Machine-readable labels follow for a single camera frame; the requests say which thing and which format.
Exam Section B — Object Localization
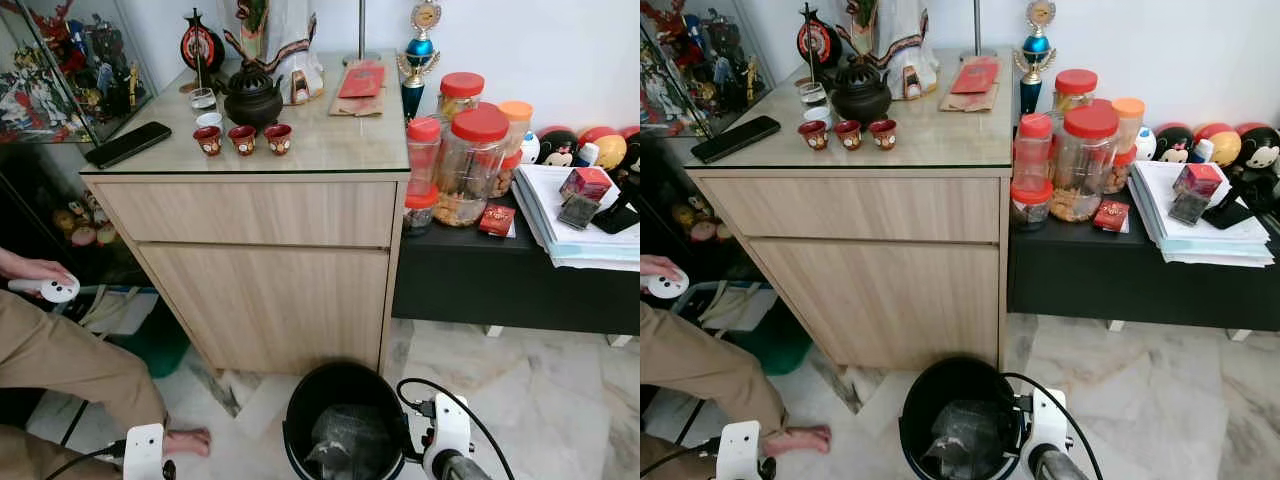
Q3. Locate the green plastic bucket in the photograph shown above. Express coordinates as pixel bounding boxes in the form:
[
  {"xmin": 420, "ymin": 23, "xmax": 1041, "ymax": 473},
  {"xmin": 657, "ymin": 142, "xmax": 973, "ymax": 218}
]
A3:
[
  {"xmin": 122, "ymin": 299, "xmax": 192, "ymax": 380},
  {"xmin": 750, "ymin": 297, "xmax": 814, "ymax": 377}
]

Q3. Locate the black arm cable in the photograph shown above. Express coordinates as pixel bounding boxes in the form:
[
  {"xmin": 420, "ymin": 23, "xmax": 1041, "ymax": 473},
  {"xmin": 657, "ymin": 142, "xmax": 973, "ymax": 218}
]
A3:
[
  {"xmin": 44, "ymin": 440, "xmax": 127, "ymax": 480},
  {"xmin": 1002, "ymin": 371, "xmax": 1107, "ymax": 480},
  {"xmin": 642, "ymin": 437, "xmax": 722, "ymax": 480},
  {"xmin": 396, "ymin": 377, "xmax": 517, "ymax": 480}
]

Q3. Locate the white handheld controller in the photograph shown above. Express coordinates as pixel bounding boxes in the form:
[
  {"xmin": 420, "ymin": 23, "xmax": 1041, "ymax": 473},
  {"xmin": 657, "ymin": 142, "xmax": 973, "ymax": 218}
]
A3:
[
  {"xmin": 8, "ymin": 274, "xmax": 82, "ymax": 305},
  {"xmin": 644, "ymin": 269, "xmax": 692, "ymax": 300}
]

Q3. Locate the stack of white papers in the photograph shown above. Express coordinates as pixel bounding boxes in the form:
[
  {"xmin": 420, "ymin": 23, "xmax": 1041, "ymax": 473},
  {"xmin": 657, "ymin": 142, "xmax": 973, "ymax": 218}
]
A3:
[
  {"xmin": 512, "ymin": 164, "xmax": 641, "ymax": 272},
  {"xmin": 1127, "ymin": 159, "xmax": 1277, "ymax": 269}
]

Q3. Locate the black smartphone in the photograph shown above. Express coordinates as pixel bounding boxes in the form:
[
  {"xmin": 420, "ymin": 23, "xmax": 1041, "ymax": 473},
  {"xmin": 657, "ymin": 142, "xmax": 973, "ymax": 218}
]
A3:
[
  {"xmin": 85, "ymin": 121, "xmax": 174, "ymax": 170},
  {"xmin": 690, "ymin": 114, "xmax": 782, "ymax": 165}
]

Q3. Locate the metal lamp stand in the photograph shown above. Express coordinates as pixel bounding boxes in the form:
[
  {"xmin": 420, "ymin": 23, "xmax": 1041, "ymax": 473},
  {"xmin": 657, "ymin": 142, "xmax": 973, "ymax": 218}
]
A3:
[
  {"xmin": 957, "ymin": 0, "xmax": 999, "ymax": 62},
  {"xmin": 342, "ymin": 0, "xmax": 384, "ymax": 67}
]

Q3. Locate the round red black plaque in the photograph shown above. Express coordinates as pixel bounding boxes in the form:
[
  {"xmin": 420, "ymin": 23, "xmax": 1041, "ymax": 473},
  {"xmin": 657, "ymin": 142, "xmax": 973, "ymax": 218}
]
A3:
[
  {"xmin": 180, "ymin": 8, "xmax": 227, "ymax": 74},
  {"xmin": 797, "ymin": 4, "xmax": 844, "ymax": 70}
]

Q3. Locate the person in khaki trousers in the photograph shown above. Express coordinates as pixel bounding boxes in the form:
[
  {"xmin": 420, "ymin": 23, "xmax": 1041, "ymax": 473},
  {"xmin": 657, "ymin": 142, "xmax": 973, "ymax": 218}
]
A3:
[
  {"xmin": 0, "ymin": 288, "xmax": 213, "ymax": 480},
  {"xmin": 640, "ymin": 300, "xmax": 834, "ymax": 480}
]

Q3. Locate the light wood cabinet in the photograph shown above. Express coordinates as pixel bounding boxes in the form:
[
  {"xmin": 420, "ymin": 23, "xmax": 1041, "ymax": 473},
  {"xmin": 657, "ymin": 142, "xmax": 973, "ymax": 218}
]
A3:
[
  {"xmin": 80, "ymin": 50, "xmax": 411, "ymax": 377},
  {"xmin": 685, "ymin": 48, "xmax": 1014, "ymax": 372}
]

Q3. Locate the black mouse plush head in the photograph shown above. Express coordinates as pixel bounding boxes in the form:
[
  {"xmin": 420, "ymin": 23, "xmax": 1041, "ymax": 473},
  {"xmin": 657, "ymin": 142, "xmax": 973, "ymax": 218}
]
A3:
[
  {"xmin": 534, "ymin": 126, "xmax": 582, "ymax": 169},
  {"xmin": 1151, "ymin": 122, "xmax": 1197, "ymax": 165}
]

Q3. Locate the small plastic jar red lid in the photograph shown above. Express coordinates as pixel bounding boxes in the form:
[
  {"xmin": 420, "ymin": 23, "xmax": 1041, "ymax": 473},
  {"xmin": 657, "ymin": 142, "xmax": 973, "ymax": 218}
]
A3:
[
  {"xmin": 1009, "ymin": 178, "xmax": 1054, "ymax": 234},
  {"xmin": 402, "ymin": 185, "xmax": 442, "ymax": 239}
]

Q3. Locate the medium plastic jar red lid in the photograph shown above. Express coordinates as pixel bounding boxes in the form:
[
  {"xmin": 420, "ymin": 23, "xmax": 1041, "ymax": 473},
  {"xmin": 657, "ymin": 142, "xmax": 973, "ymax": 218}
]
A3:
[
  {"xmin": 1052, "ymin": 67, "xmax": 1099, "ymax": 113},
  {"xmin": 438, "ymin": 71, "xmax": 487, "ymax": 121}
]

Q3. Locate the black low console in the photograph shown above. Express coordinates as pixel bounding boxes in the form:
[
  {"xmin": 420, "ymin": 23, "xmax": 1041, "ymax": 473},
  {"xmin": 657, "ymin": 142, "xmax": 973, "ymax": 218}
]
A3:
[
  {"xmin": 391, "ymin": 190, "xmax": 641, "ymax": 337},
  {"xmin": 1007, "ymin": 186, "xmax": 1280, "ymax": 334}
]

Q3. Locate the brown paper envelope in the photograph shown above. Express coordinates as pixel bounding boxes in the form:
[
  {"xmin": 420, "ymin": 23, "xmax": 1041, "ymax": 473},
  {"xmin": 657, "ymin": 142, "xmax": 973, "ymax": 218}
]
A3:
[
  {"xmin": 938, "ymin": 82, "xmax": 1000, "ymax": 114},
  {"xmin": 329, "ymin": 84, "xmax": 387, "ymax": 119}
]

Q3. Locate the black rubbish bin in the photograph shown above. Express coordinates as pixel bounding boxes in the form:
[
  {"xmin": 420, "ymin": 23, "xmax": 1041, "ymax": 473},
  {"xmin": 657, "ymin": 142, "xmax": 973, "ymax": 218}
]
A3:
[
  {"xmin": 283, "ymin": 360, "xmax": 413, "ymax": 480},
  {"xmin": 898, "ymin": 356, "xmax": 1027, "ymax": 480}
]

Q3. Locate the large plastic jar red lid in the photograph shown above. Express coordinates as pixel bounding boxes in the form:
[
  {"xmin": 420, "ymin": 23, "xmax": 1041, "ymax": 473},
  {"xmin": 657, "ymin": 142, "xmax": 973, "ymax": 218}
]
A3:
[
  {"xmin": 434, "ymin": 103, "xmax": 512, "ymax": 229},
  {"xmin": 1049, "ymin": 104, "xmax": 1122, "ymax": 224}
]

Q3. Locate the red envelope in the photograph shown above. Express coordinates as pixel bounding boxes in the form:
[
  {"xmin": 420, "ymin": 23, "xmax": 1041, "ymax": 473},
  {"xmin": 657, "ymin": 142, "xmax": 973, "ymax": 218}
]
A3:
[
  {"xmin": 338, "ymin": 61, "xmax": 387, "ymax": 100},
  {"xmin": 950, "ymin": 56, "xmax": 1000, "ymax": 97}
]

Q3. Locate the plastic jar orange lid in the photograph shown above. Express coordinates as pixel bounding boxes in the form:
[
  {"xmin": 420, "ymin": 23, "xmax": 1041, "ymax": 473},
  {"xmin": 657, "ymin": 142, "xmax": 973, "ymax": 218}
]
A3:
[
  {"xmin": 497, "ymin": 99, "xmax": 535, "ymax": 157},
  {"xmin": 1111, "ymin": 96, "xmax": 1147, "ymax": 154}
]

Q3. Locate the black incense burner pot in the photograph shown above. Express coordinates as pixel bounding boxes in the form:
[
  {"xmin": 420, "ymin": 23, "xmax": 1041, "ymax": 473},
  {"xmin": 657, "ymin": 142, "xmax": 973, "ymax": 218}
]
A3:
[
  {"xmin": 827, "ymin": 54, "xmax": 895, "ymax": 127},
  {"xmin": 217, "ymin": 60, "xmax": 285, "ymax": 130}
]

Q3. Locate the narrow plastic jar red lid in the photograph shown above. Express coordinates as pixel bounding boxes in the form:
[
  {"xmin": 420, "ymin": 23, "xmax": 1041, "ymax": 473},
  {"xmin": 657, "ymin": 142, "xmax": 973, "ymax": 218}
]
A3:
[
  {"xmin": 1014, "ymin": 112, "xmax": 1055, "ymax": 191},
  {"xmin": 405, "ymin": 116, "xmax": 444, "ymax": 197}
]

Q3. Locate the white robed statue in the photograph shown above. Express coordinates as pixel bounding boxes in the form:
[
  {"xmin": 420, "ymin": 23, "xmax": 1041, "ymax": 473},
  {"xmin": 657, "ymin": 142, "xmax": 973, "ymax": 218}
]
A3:
[
  {"xmin": 222, "ymin": 0, "xmax": 327, "ymax": 107},
  {"xmin": 838, "ymin": 0, "xmax": 942, "ymax": 102}
]

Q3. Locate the glass figurine display case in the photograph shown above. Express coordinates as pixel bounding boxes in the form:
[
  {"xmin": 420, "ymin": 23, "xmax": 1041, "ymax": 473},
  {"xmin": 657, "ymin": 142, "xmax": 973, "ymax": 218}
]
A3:
[
  {"xmin": 0, "ymin": 0, "xmax": 157, "ymax": 147},
  {"xmin": 640, "ymin": 0, "xmax": 772, "ymax": 140}
]

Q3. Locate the small flat red box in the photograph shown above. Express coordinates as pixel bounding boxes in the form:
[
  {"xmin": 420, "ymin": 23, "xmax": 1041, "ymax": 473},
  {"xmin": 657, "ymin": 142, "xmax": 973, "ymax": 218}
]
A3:
[
  {"xmin": 478, "ymin": 204, "xmax": 518, "ymax": 239},
  {"xmin": 1092, "ymin": 199, "xmax": 1132, "ymax": 234}
]

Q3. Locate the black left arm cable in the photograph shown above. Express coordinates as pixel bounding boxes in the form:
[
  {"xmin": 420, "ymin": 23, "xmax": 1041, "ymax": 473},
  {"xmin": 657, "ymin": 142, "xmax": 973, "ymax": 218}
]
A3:
[
  {"xmin": 642, "ymin": 437, "xmax": 722, "ymax": 480},
  {"xmin": 44, "ymin": 440, "xmax": 127, "ymax": 480}
]

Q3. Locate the dark grey packet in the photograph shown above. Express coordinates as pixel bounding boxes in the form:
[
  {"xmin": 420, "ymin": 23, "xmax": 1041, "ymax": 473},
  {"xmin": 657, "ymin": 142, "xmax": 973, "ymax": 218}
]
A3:
[
  {"xmin": 556, "ymin": 194, "xmax": 602, "ymax": 232},
  {"xmin": 1167, "ymin": 189, "xmax": 1212, "ymax": 227}
]

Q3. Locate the black plastic bag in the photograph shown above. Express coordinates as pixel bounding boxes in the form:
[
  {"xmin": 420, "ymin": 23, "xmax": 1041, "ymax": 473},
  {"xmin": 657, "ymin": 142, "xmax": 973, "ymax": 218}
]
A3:
[
  {"xmin": 922, "ymin": 399, "xmax": 1007, "ymax": 480},
  {"xmin": 305, "ymin": 404, "xmax": 393, "ymax": 480}
]

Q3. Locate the person's left hand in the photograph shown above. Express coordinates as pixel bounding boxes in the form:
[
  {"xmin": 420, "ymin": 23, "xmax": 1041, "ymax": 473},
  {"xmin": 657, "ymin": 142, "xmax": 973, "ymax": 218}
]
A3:
[
  {"xmin": 640, "ymin": 254, "xmax": 683, "ymax": 283},
  {"xmin": 0, "ymin": 247, "xmax": 76, "ymax": 288}
]

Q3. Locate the red cube box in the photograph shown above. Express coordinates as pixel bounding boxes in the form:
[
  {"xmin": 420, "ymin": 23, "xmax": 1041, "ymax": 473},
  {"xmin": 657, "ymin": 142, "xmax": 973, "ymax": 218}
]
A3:
[
  {"xmin": 1171, "ymin": 162, "xmax": 1225, "ymax": 200},
  {"xmin": 559, "ymin": 166, "xmax": 614, "ymax": 204}
]

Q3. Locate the black mouse plush red bow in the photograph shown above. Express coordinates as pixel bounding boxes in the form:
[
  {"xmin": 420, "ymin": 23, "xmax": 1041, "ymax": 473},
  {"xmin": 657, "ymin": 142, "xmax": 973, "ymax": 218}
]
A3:
[
  {"xmin": 1234, "ymin": 124, "xmax": 1280, "ymax": 213},
  {"xmin": 618, "ymin": 124, "xmax": 641, "ymax": 186}
]

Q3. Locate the slim snack jar red lid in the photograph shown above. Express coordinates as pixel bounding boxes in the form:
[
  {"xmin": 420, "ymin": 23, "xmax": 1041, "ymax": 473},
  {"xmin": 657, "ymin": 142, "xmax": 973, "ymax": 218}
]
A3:
[
  {"xmin": 1104, "ymin": 147, "xmax": 1137, "ymax": 195},
  {"xmin": 495, "ymin": 149, "xmax": 524, "ymax": 199}
]

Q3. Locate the yellow red plush toy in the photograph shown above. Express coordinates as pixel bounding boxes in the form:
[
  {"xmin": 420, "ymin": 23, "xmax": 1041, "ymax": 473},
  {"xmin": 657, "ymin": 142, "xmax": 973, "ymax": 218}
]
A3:
[
  {"xmin": 579, "ymin": 124, "xmax": 629, "ymax": 172},
  {"xmin": 1195, "ymin": 121, "xmax": 1242, "ymax": 169}
]

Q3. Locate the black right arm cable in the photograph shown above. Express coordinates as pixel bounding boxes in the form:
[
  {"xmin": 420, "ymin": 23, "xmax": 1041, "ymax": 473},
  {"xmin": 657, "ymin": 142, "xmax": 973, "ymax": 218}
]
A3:
[
  {"xmin": 396, "ymin": 377, "xmax": 517, "ymax": 480},
  {"xmin": 1002, "ymin": 371, "xmax": 1107, "ymax": 480}
]

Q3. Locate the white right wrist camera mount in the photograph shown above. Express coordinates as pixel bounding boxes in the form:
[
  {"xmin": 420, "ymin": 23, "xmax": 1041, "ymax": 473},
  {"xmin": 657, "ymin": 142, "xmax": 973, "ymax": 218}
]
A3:
[
  {"xmin": 420, "ymin": 393, "xmax": 474, "ymax": 477},
  {"xmin": 1020, "ymin": 388, "xmax": 1070, "ymax": 472}
]

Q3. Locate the pile of small toys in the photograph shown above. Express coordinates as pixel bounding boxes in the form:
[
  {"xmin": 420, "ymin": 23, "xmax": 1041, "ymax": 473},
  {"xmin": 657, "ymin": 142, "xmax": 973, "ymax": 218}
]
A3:
[
  {"xmin": 671, "ymin": 199, "xmax": 738, "ymax": 245},
  {"xmin": 50, "ymin": 203, "xmax": 125, "ymax": 249}
]

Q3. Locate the blue gold trophy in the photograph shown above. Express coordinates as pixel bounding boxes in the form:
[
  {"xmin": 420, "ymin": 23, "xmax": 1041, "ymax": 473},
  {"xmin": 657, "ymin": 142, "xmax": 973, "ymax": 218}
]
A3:
[
  {"xmin": 1012, "ymin": 0, "xmax": 1060, "ymax": 117},
  {"xmin": 396, "ymin": 0, "xmax": 444, "ymax": 122}
]

